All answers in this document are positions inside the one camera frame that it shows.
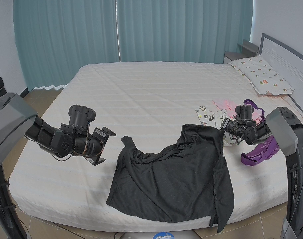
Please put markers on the pink garment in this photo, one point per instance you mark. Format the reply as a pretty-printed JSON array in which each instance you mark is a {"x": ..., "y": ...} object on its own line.
[{"x": 227, "y": 104}]

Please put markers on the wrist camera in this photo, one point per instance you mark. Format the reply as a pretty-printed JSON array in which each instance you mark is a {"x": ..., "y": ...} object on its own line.
[
  {"x": 100, "y": 133},
  {"x": 226, "y": 123}
]

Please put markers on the blue-green curtain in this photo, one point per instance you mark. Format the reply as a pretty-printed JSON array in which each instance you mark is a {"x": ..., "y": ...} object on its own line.
[
  {"x": 66, "y": 33},
  {"x": 183, "y": 24}
]

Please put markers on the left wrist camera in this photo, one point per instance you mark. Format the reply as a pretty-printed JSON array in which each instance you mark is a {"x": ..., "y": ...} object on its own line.
[{"x": 100, "y": 133}]

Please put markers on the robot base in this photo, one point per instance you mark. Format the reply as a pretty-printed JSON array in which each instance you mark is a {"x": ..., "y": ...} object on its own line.
[{"x": 163, "y": 234}]

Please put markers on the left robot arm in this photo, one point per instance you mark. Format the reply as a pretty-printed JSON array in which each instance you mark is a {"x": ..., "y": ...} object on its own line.
[{"x": 14, "y": 123}]

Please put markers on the white printed pyjama top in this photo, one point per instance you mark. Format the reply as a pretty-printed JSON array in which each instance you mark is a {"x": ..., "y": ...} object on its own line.
[{"x": 208, "y": 116}]

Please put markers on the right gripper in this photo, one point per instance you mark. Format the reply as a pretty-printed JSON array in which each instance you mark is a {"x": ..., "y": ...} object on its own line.
[{"x": 231, "y": 130}]

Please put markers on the black T-shirt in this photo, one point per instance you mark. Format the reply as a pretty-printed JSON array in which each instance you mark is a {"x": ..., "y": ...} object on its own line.
[{"x": 171, "y": 178}]

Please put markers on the purple garment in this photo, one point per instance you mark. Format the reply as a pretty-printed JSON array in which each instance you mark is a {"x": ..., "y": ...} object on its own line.
[{"x": 262, "y": 150}]

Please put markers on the grey bedside table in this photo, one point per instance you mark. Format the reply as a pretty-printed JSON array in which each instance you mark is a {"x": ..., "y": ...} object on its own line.
[{"x": 238, "y": 53}]

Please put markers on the bed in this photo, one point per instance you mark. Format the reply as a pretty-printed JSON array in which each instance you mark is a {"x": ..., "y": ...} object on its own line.
[{"x": 146, "y": 93}]

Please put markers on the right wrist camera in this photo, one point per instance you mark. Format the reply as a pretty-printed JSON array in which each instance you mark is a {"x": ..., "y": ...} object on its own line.
[{"x": 226, "y": 123}]

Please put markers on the white printed pillow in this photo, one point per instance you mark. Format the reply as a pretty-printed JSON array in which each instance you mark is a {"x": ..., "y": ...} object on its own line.
[{"x": 260, "y": 76}]

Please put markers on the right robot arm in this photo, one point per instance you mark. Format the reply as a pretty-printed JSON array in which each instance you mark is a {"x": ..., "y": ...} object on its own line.
[{"x": 280, "y": 131}]

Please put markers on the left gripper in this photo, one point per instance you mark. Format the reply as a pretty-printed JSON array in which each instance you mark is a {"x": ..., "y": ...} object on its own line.
[{"x": 91, "y": 148}]

